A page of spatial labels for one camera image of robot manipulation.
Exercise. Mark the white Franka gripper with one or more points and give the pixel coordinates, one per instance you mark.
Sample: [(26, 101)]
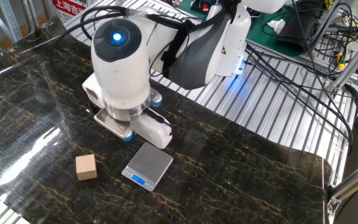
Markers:
[(154, 132)]

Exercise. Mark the light wooden block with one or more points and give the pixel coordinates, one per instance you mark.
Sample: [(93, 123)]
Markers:
[(86, 168)]

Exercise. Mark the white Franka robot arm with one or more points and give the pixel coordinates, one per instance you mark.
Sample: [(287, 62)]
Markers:
[(120, 77)]

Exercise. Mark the silver digital pocket scale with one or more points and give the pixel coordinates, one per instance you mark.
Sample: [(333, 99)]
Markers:
[(149, 165)]

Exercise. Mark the blue round cap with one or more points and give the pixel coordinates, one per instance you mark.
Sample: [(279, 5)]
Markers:
[(156, 100)]

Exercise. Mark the black marble pattern mat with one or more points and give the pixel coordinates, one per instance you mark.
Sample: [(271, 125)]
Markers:
[(197, 171)]

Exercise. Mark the red black hand tool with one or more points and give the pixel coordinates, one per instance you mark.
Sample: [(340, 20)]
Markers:
[(202, 5)]

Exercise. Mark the green cutting mat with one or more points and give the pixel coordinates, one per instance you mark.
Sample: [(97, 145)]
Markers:
[(259, 34)]

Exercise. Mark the red white printed sign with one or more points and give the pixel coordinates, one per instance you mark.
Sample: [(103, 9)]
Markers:
[(70, 7)]

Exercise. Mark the crumpled white tissue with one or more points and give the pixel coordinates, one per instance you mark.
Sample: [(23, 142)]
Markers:
[(277, 25)]

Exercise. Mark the grey metal pole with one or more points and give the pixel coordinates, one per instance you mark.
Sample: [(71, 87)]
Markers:
[(29, 14)]

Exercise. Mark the black fabric pouch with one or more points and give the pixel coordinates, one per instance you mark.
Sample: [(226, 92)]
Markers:
[(297, 28)]

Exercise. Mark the grey perforated angle bar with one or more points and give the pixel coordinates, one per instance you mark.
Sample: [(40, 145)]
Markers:
[(11, 21)]

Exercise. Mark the aluminium frame post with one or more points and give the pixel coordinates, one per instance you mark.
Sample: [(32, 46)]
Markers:
[(353, 183), (353, 62), (323, 26)]

